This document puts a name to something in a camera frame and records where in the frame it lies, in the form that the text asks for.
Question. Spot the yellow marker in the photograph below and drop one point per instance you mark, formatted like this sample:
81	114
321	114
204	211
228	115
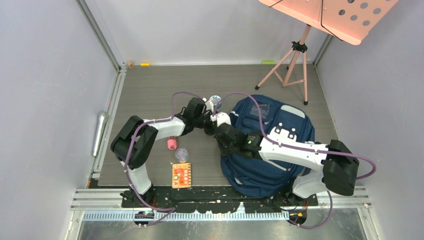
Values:
145	64

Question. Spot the silver metal cylinder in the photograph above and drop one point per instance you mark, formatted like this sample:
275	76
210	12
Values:
102	119

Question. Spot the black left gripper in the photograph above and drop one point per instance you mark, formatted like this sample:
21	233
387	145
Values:
210	129

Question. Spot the blue white round jar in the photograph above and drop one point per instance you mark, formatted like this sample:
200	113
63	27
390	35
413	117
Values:
215	100

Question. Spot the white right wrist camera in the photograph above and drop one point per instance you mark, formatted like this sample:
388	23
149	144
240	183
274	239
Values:
220	118

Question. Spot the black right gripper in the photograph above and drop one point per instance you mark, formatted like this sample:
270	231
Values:
223	151

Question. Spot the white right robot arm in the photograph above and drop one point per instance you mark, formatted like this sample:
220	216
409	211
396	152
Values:
333	166

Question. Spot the pink highlighter marker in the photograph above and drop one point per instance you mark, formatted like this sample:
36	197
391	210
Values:
172	143

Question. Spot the orange spiral notepad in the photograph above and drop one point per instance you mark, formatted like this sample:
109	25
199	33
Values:
181	175

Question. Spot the small wooden block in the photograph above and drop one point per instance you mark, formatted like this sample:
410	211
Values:
130	64

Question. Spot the pink music stand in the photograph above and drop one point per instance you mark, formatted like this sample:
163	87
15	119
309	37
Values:
349	21

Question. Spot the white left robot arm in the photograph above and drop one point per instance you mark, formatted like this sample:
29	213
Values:
134	142

